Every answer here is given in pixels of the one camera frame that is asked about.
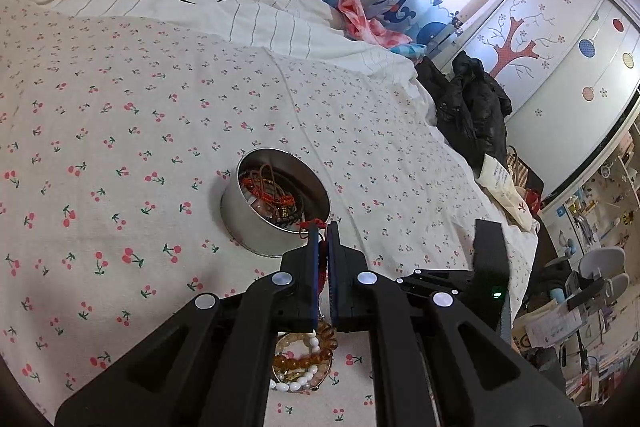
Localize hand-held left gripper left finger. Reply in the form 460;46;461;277
54;226;323;427

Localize white wardrobe with tree decal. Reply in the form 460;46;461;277
450;0;640;202

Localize pile of cord bracelets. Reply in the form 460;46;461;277
239;164;307;226

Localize amber bead bracelet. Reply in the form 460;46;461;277
272;319;340;376

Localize white printed bag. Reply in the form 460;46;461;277
475;154;539;233

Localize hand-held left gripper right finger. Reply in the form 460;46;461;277
326;222;584;427

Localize amber and pearl bracelets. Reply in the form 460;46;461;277
272;330;334;394

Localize white bead bracelet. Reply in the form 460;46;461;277
269;329;321;393

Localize striped white duvet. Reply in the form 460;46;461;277
0;0;436;128

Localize pink cloth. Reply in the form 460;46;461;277
336;0;413;48

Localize grey desk chair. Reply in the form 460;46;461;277
542;247;631;314

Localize cluttered white shelf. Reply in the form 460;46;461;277
542;127;640;268

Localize round metal tin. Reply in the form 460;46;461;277
220;148;332;257

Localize light blue cloth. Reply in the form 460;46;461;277
390;42;426;58

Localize stack of papers and books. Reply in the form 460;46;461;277
515;302;640;408

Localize black jacket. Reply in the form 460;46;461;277
415;51;513;170

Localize cherry print bed sheet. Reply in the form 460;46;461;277
0;0;539;427

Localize red string bracelet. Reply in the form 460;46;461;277
299;218;332;295

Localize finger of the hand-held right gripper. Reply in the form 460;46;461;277
395;269;476;297

